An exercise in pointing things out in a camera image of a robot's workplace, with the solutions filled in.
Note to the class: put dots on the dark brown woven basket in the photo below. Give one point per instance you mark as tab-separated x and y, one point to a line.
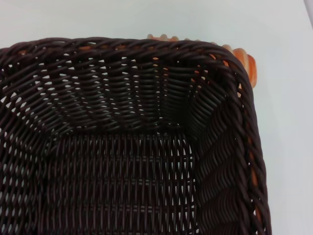
122	147

